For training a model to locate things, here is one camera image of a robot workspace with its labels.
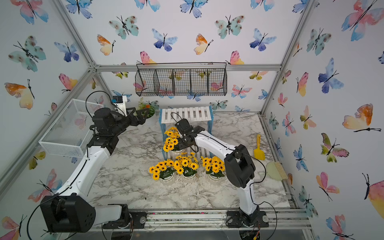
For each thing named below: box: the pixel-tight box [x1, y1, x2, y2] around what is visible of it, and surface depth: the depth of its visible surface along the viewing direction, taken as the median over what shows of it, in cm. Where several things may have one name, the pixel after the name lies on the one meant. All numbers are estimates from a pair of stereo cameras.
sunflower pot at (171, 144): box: [163, 127, 185, 154], surface depth 80 cm
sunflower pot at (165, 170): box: [149, 156, 184, 182], surface depth 79 cm
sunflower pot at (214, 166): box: [200, 156, 226, 181], surface depth 79 cm
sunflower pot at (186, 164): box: [173, 152, 199, 179], surface depth 79 cm
